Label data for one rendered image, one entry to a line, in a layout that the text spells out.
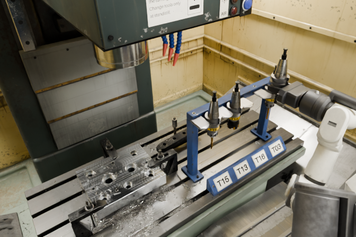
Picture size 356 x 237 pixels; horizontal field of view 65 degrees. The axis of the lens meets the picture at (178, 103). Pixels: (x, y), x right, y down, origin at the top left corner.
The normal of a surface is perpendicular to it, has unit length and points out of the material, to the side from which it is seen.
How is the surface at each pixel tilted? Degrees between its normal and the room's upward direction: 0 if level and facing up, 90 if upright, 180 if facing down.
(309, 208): 49
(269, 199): 7
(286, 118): 24
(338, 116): 62
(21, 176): 0
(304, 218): 57
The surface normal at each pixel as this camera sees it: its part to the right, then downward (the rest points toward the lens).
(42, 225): -0.03, -0.83
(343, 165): -0.36, -0.62
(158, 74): 0.57, 0.45
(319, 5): -0.82, 0.34
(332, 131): -0.73, -0.10
